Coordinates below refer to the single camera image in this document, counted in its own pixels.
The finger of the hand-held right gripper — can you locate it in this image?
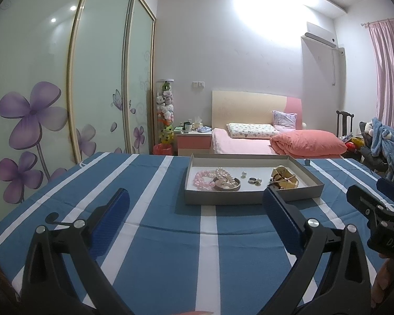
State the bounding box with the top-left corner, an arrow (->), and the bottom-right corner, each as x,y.
346,185 -> 386,215
377,179 -> 394,202

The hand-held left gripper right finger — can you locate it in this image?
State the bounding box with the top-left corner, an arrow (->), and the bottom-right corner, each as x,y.
262,185 -> 373,315

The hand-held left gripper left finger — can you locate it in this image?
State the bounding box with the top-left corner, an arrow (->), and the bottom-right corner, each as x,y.
20,188 -> 135,315

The grey cardboard tray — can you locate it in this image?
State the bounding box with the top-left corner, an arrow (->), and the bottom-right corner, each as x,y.
184,153 -> 325,206

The white pearl bracelet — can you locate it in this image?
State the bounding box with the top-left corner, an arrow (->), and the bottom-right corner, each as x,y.
213,167 -> 237,187

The pink bead bracelet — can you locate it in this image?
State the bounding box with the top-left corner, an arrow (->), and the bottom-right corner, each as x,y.
193,170 -> 219,190

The person's right hand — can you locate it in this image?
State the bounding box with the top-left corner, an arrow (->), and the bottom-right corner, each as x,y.
372,259 -> 393,306

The grey chair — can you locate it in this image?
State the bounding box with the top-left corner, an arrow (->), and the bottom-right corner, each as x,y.
358,121 -> 386,173

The blue plush robe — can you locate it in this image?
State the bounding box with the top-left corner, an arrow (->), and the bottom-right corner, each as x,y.
369,117 -> 394,182

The colourful toy pile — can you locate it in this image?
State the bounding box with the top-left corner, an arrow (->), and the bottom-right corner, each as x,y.
343,134 -> 363,151

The blue white striped tablecloth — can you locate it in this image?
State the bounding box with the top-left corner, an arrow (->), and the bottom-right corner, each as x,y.
0,152 -> 394,315

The silver cuff bangle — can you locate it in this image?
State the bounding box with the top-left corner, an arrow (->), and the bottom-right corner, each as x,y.
213,177 -> 242,191

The folded coral quilt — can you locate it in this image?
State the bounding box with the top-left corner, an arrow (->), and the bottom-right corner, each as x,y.
270,129 -> 348,156

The dark wooden chair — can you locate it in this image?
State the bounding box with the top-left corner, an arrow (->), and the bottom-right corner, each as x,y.
336,111 -> 354,138

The red trash bin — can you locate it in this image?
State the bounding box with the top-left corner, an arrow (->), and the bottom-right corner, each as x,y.
153,143 -> 174,156

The pink bed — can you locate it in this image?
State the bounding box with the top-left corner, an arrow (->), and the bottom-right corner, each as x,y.
211,128 -> 345,158

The white printed pillow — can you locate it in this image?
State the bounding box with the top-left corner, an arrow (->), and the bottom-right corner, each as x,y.
226,123 -> 280,138

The pink curtain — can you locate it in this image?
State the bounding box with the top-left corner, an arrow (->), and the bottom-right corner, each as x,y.
368,20 -> 394,184

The lilac pillow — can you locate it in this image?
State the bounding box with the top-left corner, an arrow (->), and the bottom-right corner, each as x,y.
272,111 -> 298,128

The pink beige nightstand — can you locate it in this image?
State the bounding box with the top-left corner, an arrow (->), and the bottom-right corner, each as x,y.
177,126 -> 213,156

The beige pink headboard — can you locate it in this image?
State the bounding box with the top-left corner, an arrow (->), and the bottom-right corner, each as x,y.
212,90 -> 303,128

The plush toy display tube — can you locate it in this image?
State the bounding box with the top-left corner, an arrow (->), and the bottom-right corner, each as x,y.
155,79 -> 175,145

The floral sliding door wardrobe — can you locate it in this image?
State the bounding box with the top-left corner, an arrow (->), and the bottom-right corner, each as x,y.
0,0 -> 158,204

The curtain rod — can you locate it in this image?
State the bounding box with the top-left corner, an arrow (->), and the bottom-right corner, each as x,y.
361,18 -> 394,27

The white air conditioner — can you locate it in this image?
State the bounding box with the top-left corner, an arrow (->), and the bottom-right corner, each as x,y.
302,22 -> 337,48

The yellow wide bracelet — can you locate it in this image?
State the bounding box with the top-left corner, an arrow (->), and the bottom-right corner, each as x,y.
271,166 -> 299,189

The air conditioner cable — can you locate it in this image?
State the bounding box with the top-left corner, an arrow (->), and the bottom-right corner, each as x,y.
330,48 -> 345,86

